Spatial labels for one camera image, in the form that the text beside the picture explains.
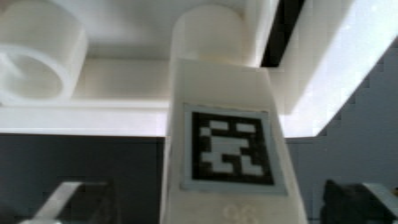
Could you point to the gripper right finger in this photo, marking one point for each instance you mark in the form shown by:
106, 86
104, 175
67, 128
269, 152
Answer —
360, 204

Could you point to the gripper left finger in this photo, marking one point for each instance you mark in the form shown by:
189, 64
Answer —
81, 204

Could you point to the white chair leg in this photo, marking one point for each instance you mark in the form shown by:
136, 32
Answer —
230, 184

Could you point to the white chair seat part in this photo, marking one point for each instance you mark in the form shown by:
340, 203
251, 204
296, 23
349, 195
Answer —
340, 38

